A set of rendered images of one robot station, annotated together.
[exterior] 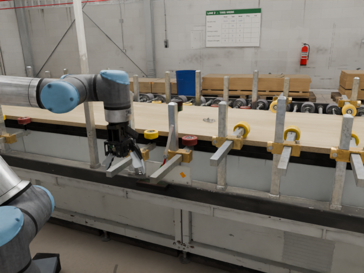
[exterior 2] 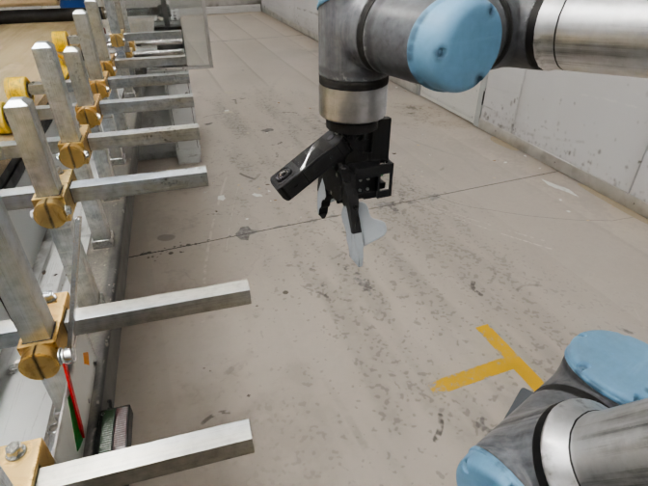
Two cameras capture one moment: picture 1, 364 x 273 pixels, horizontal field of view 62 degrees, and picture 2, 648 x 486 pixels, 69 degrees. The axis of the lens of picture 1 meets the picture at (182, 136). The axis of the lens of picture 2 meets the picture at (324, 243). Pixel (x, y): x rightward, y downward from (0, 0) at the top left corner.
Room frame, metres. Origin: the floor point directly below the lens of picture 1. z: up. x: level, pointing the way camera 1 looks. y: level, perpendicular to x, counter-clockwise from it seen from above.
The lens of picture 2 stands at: (1.45, 0.68, 1.35)
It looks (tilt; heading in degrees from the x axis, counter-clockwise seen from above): 34 degrees down; 231
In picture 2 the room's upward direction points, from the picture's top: straight up
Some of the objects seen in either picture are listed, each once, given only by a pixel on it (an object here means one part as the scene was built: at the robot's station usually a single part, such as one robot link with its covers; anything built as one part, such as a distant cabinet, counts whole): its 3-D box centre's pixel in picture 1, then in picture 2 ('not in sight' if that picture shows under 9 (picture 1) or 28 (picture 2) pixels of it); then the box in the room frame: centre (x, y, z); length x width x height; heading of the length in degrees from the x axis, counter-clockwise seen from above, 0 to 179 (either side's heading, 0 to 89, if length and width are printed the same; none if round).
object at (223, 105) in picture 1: (222, 151); (64, 229); (1.35, -0.19, 0.89); 0.04 x 0.04 x 0.48; 67
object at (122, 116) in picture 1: (118, 114); (351, 99); (1.02, 0.21, 1.16); 0.10 x 0.09 x 0.05; 72
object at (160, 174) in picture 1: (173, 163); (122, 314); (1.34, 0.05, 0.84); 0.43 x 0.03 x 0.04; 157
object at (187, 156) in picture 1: (178, 154); (45, 335); (1.44, 0.02, 0.85); 0.14 x 0.06 x 0.05; 67
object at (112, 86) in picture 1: (115, 89); (357, 30); (1.02, 0.22, 1.25); 0.10 x 0.09 x 0.12; 89
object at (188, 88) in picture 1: (187, 85); not in sight; (7.23, -0.16, 0.36); 0.59 x 0.57 x 0.73; 162
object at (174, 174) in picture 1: (167, 172); (79, 399); (1.44, 0.08, 0.75); 0.26 x 0.01 x 0.10; 67
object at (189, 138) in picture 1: (189, 147); not in sight; (1.53, -0.04, 0.85); 0.08 x 0.08 x 0.11
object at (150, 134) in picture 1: (151, 140); not in sight; (1.67, 0.18, 0.85); 0.08 x 0.08 x 0.11
